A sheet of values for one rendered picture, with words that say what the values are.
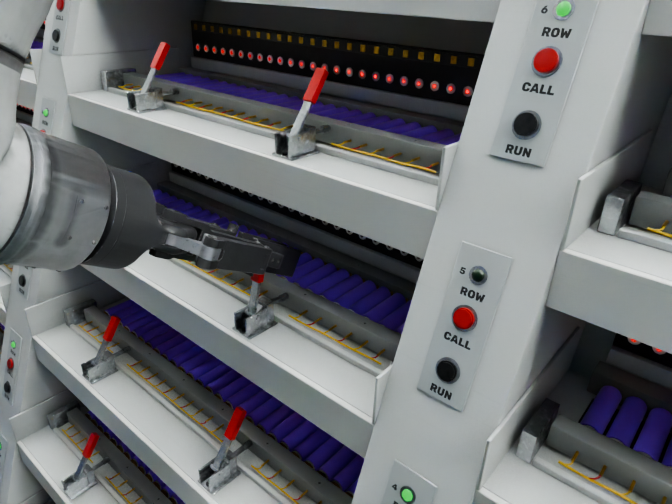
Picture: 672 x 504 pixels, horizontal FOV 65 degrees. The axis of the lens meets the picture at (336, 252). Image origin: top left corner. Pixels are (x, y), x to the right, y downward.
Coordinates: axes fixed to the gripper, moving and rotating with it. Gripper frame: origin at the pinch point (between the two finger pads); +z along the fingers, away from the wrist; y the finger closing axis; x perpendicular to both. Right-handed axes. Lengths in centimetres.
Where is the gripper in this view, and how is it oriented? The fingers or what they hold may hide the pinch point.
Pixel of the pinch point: (266, 255)
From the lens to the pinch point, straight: 55.2
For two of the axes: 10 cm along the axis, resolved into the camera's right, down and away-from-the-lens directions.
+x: 3.5, -9.4, -0.5
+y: 7.6, 3.1, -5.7
